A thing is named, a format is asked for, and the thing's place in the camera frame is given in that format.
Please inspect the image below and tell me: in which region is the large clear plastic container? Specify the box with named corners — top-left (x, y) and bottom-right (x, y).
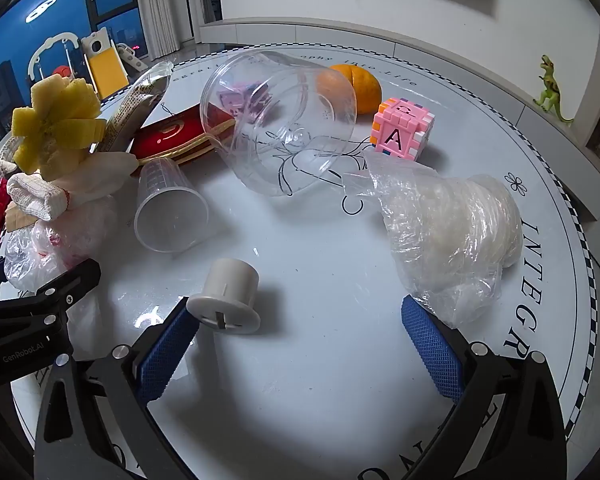
top-left (200, 50), bottom-right (358, 197)

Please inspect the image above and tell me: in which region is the white children's swing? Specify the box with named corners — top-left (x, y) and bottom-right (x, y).
top-left (27, 30), bottom-right (83, 86)

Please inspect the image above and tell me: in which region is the clear plastic bag red print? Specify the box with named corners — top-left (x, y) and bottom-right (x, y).
top-left (2, 195), bottom-right (118, 293)

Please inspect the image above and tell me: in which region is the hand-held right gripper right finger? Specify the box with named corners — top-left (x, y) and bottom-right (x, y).
top-left (401, 294), bottom-right (568, 480)

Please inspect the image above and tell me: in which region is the window curtain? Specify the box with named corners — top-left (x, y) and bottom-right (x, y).
top-left (137, 0), bottom-right (226, 56)

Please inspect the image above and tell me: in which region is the clear measuring cup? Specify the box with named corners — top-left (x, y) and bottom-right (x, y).
top-left (134, 156), bottom-right (210, 253)

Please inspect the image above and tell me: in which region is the pink letter block cube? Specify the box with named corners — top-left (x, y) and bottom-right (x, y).
top-left (371, 97), bottom-right (436, 162)

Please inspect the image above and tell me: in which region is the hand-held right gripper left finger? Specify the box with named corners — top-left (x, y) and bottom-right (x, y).
top-left (34, 296), bottom-right (203, 480)

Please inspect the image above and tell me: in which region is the orange fruit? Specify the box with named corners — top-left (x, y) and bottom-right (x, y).
top-left (316, 62), bottom-right (382, 115)

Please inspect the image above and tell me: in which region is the white tissue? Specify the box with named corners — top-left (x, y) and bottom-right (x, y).
top-left (70, 150), bottom-right (141, 206)

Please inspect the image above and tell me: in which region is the grey plastic cap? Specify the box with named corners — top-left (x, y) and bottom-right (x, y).
top-left (186, 258), bottom-right (261, 335)

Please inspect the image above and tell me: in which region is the white plastic bag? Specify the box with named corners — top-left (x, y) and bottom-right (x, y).
top-left (342, 152), bottom-right (523, 328)

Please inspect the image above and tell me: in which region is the yellow children's slide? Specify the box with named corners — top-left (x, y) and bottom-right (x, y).
top-left (81, 30), bottom-right (148, 101)

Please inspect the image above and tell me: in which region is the silver printed snack wrapper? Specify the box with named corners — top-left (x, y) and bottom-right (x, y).
top-left (0, 60), bottom-right (174, 171)

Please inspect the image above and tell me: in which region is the purple block toy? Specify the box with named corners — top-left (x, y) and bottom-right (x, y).
top-left (215, 82), bottom-right (271, 123)

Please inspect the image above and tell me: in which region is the red pouch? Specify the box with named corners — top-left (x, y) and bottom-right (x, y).
top-left (130, 102), bottom-right (238, 166)

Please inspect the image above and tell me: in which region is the yellow foam flower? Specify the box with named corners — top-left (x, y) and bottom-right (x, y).
top-left (11, 76), bottom-right (107, 181)

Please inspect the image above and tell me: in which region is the green dinosaur toy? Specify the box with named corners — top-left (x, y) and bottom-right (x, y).
top-left (532, 54), bottom-right (576, 127)

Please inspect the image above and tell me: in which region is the white waffle cloth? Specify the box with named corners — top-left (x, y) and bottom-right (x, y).
top-left (6, 172), bottom-right (73, 221)

